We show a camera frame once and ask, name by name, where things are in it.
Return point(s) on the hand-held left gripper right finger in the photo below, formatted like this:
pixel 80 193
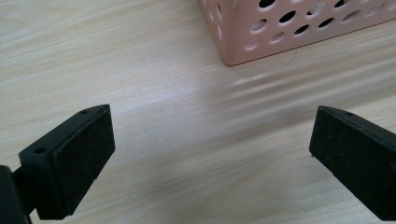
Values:
pixel 358 158

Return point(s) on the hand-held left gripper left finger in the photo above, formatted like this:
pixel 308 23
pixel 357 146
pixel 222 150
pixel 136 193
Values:
pixel 71 165

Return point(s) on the pink perforated plastic basket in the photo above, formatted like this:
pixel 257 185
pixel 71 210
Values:
pixel 246 28

